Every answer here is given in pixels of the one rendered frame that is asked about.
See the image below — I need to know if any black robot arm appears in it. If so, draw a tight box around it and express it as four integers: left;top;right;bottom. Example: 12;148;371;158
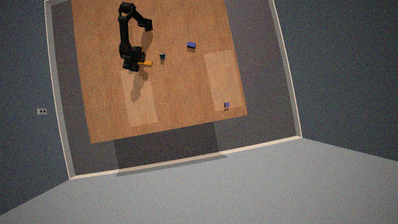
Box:
118;2;153;70

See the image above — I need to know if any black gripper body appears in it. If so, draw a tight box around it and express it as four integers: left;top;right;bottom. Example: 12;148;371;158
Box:
130;46;141;72

